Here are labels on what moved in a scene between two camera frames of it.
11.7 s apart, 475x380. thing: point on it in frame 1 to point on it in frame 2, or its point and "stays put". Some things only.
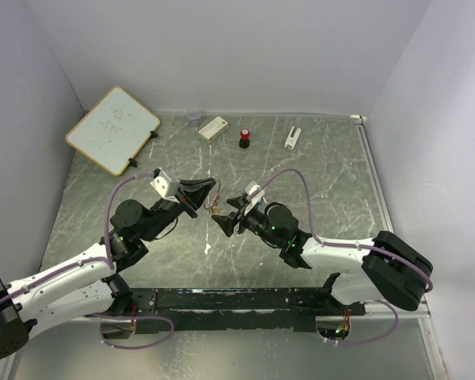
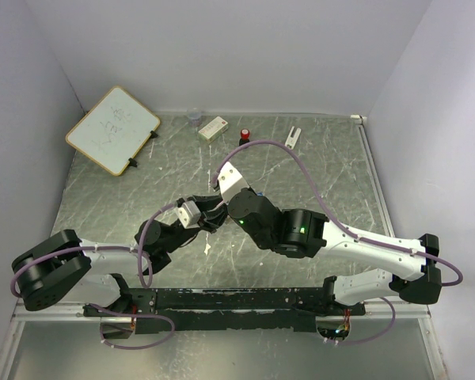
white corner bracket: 357,116 stays put
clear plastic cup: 194,118 stays put
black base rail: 182,311 stays put
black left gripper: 192,197 to 213,219
